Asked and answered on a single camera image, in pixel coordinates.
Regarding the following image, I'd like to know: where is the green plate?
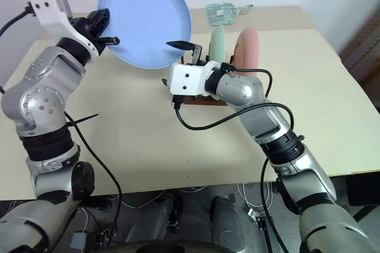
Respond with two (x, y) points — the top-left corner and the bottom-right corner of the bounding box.
(207, 25), (227, 65)

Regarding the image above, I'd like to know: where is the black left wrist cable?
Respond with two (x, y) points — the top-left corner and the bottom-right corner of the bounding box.
(0, 5), (34, 39)

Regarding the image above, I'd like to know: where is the black zip tie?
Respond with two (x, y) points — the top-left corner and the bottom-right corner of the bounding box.
(66, 113), (100, 128)

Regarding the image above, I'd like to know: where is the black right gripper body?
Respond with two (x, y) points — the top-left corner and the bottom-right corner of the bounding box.
(180, 44), (209, 67)

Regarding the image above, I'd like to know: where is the blue plate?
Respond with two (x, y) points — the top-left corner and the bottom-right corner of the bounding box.
(97, 0), (194, 69)

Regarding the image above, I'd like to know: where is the short black right wrist cable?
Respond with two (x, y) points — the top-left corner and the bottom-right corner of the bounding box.
(220, 62), (273, 103)

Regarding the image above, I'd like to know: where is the green packaged item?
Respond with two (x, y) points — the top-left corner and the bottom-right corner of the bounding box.
(206, 2), (239, 27)

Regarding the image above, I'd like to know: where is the white floor cable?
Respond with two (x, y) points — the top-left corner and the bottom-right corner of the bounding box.
(237, 182), (273, 217)

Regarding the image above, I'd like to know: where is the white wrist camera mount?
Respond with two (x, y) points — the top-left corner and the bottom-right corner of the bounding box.
(167, 60), (221, 100)
(27, 0), (99, 61)

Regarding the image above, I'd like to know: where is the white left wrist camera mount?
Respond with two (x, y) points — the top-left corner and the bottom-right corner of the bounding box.
(27, 0), (99, 61)

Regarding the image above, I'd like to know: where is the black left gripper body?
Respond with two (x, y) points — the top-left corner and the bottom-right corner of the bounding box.
(69, 16), (104, 55)

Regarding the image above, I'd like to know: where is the brown wooden furniture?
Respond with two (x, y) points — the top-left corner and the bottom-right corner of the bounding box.
(339, 9), (380, 85)

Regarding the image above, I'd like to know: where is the small grey-blue box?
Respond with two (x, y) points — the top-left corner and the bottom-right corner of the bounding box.
(71, 232), (88, 249)

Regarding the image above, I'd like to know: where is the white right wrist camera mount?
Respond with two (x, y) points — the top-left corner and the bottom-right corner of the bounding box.
(167, 60), (221, 100)

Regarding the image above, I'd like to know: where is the wooden dish rack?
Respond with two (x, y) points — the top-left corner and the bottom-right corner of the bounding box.
(161, 53), (230, 108)

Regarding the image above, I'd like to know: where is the pink plate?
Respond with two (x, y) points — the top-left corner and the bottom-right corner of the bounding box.
(230, 26), (262, 79)

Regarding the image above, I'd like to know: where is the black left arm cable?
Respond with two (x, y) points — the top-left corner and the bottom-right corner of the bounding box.
(63, 111), (124, 236)

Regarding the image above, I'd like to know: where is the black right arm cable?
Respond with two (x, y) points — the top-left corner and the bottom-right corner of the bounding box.
(259, 157), (287, 253)

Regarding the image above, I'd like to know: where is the dark rounded shape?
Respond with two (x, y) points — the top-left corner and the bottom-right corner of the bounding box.
(123, 194), (182, 245)
(208, 195), (248, 253)

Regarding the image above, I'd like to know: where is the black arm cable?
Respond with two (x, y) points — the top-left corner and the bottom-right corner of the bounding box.
(259, 157), (287, 253)
(63, 111), (124, 236)

